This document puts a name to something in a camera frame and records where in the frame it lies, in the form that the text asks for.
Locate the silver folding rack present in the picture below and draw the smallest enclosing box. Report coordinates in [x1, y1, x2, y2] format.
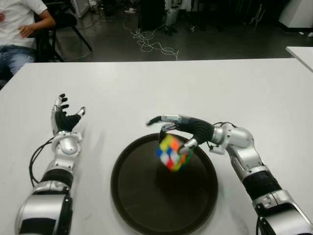
[249, 2, 266, 26]

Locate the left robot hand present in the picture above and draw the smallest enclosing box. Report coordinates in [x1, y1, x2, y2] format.
[50, 93, 86, 135]

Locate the black chair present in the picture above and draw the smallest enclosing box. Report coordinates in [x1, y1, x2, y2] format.
[33, 11, 93, 63]

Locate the dark round plate tray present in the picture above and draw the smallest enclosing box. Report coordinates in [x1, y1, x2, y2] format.
[110, 133, 219, 230]

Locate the multicoloured Rubik's cube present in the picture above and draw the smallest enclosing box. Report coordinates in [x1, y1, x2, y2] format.
[156, 133, 194, 173]

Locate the tangled white floor cable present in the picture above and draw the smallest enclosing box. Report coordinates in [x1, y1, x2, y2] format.
[122, 17, 179, 61]

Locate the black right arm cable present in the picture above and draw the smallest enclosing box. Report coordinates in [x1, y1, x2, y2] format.
[215, 121, 238, 128]

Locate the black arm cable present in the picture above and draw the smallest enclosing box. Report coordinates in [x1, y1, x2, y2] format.
[215, 121, 238, 128]
[29, 137, 57, 188]

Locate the seated person white shirt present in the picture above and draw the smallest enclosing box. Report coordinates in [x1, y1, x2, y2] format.
[0, 0, 56, 75]

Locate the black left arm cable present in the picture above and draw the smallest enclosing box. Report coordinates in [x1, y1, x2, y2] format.
[29, 137, 57, 188]

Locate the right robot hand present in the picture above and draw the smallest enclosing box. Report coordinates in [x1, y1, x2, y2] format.
[146, 114, 216, 154]

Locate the black cabinet box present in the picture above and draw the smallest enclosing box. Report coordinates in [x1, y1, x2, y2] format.
[138, 0, 167, 30]

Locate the white framed glass cabinet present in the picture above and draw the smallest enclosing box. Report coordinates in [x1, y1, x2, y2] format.
[70, 0, 90, 18]

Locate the white side table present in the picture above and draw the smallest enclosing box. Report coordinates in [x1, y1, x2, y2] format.
[285, 45, 313, 71]

